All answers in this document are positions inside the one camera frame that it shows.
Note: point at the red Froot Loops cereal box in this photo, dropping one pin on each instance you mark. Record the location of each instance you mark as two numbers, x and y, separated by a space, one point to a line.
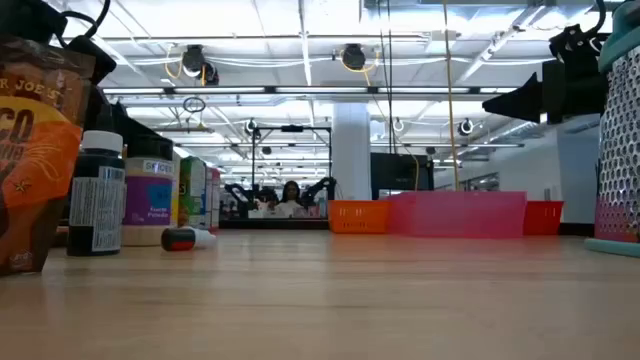
217 200

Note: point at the red plastic basket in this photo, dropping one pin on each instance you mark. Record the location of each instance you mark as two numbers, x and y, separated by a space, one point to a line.
544 217

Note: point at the green cereal box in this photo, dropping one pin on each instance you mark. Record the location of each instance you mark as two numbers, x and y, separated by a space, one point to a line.
192 195

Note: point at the dark bottle with black nozzle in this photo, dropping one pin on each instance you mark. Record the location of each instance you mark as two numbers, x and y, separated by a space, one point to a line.
95 210

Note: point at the small dark dropper bottle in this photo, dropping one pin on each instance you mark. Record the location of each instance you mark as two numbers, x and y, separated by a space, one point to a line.
180 239

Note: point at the spice jar with purple label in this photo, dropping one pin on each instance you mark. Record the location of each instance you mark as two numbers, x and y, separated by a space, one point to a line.
148 200

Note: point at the pink plastic bin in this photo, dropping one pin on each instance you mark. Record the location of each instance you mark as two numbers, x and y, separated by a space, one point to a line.
455 215

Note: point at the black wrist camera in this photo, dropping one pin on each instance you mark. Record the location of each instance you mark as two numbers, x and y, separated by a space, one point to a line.
575 45
30 17

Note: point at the black aluminium table frame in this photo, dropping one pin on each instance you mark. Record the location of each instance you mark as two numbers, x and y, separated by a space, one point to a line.
275 225

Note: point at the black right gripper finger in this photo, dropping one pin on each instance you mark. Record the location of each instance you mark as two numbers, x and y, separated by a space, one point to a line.
525 102

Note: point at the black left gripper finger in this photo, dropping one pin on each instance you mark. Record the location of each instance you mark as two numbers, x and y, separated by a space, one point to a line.
127 122

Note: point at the white building column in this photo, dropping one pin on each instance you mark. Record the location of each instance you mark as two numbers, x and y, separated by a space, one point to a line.
351 150

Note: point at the orange taco seasoning mix packet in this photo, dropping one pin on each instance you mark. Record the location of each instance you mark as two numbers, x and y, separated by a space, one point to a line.
40 150

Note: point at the black monitor screen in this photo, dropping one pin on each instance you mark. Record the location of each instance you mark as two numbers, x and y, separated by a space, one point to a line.
400 175

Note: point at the black workstation frame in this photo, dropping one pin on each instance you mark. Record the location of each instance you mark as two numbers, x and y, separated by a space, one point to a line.
253 160

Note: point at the long light strip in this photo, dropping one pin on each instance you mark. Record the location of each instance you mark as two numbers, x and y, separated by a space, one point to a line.
320 90

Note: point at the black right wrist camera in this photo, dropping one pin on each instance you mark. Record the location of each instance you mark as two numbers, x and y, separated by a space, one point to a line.
575 45

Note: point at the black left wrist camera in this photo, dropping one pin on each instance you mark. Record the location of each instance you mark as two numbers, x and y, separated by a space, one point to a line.
30 17

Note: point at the person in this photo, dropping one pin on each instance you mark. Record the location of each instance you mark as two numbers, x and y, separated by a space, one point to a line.
290 202

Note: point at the teal metal box grater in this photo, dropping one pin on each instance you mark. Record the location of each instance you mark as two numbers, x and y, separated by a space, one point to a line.
620 150

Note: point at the orange plastic basket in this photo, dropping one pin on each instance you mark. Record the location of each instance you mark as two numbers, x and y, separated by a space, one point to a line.
357 217

